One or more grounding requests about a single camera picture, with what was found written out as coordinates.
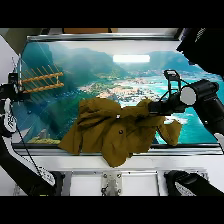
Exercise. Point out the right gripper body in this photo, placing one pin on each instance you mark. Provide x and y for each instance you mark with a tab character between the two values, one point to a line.
165	107

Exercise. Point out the olive long-sleeved shirt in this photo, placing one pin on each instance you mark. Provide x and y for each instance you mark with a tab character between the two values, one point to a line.
110	130

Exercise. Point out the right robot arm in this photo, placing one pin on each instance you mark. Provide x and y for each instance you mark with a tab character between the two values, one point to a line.
210	100

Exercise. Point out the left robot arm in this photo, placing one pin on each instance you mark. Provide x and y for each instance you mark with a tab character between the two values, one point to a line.
16	170

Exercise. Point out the brown wooden hanger rack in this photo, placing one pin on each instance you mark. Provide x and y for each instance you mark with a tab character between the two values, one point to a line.
41	78

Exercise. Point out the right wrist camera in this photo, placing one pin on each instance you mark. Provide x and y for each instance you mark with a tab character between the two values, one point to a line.
171	75

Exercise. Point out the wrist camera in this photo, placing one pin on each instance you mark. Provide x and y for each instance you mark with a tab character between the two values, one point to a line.
171	75
13	78

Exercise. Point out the silver frame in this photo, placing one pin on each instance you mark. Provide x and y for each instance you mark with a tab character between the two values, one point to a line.
111	183

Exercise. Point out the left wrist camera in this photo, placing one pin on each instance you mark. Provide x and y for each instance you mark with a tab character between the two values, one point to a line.
13	78

